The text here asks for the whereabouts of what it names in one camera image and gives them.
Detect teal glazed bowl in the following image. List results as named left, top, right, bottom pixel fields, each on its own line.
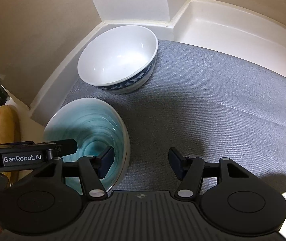
left=43, top=98, right=130, bottom=192

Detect white bowl blue pattern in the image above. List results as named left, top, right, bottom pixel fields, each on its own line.
left=77, top=25, right=159, bottom=94

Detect wooden cutting board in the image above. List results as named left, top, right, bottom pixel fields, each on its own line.
left=0, top=105, right=22, bottom=186

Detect grey fabric mat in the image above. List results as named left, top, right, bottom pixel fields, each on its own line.
left=65, top=40, right=286, bottom=193

